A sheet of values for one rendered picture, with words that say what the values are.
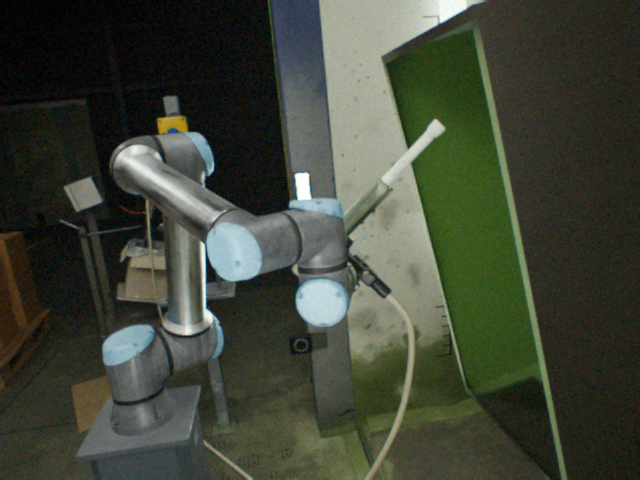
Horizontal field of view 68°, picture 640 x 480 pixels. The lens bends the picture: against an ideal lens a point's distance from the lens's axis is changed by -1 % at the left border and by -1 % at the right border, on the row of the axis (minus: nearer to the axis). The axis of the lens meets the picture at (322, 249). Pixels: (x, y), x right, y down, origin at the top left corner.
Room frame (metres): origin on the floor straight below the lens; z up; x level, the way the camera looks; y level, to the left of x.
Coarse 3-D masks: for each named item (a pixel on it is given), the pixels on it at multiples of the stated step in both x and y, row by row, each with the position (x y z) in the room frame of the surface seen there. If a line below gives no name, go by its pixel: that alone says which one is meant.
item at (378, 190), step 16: (432, 128) 1.06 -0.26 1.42; (416, 144) 1.07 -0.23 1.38; (400, 160) 1.08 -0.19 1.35; (384, 176) 1.09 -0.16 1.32; (368, 192) 1.08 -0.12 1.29; (384, 192) 1.08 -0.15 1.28; (352, 208) 1.09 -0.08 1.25; (368, 208) 1.08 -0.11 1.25; (352, 224) 1.09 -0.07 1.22; (368, 272) 1.09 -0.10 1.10; (384, 288) 1.09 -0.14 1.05
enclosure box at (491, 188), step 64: (512, 0) 0.95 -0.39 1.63; (576, 0) 0.97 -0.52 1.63; (384, 64) 1.52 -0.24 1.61; (448, 64) 1.57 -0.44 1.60; (512, 64) 0.95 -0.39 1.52; (576, 64) 0.97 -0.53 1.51; (448, 128) 1.56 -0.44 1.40; (512, 128) 0.95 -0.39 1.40; (576, 128) 0.97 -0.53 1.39; (448, 192) 1.56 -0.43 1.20; (512, 192) 0.95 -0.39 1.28; (576, 192) 0.98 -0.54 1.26; (448, 256) 1.56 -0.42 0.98; (512, 256) 1.60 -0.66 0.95; (576, 256) 0.98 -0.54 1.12; (448, 320) 1.56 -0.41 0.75; (512, 320) 1.60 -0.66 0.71; (576, 320) 0.98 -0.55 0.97; (512, 384) 1.53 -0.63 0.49; (576, 384) 0.98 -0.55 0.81; (576, 448) 0.98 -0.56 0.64
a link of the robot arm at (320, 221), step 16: (304, 208) 0.78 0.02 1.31; (320, 208) 0.78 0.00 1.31; (336, 208) 0.79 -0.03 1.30; (304, 224) 0.76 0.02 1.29; (320, 224) 0.77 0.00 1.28; (336, 224) 0.79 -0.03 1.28; (304, 240) 0.75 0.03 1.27; (320, 240) 0.77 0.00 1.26; (336, 240) 0.79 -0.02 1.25; (304, 256) 0.76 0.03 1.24; (320, 256) 0.78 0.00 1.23; (336, 256) 0.78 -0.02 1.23; (304, 272) 0.79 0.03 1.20; (320, 272) 0.78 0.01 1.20
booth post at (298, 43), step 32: (288, 0) 2.02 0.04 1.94; (288, 32) 2.02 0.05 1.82; (320, 32) 2.03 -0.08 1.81; (288, 64) 2.02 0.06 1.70; (320, 64) 2.03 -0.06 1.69; (288, 96) 2.02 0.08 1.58; (320, 96) 2.03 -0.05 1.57; (288, 128) 2.02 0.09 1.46; (320, 128) 2.03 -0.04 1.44; (288, 160) 2.06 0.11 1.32; (320, 160) 2.03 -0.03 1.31; (320, 192) 2.03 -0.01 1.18; (320, 352) 2.02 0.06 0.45; (320, 384) 2.02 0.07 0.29; (352, 384) 2.03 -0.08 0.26; (320, 416) 2.02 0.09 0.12; (352, 416) 2.03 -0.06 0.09
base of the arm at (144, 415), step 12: (156, 396) 1.27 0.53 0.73; (168, 396) 1.31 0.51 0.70; (120, 408) 1.24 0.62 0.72; (132, 408) 1.23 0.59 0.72; (144, 408) 1.24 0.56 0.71; (156, 408) 1.26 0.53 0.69; (168, 408) 1.28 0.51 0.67; (120, 420) 1.22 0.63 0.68; (132, 420) 1.22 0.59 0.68; (144, 420) 1.22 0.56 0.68; (156, 420) 1.24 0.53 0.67; (168, 420) 1.26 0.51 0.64; (120, 432) 1.22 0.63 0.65; (132, 432) 1.21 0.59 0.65; (144, 432) 1.21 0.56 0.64
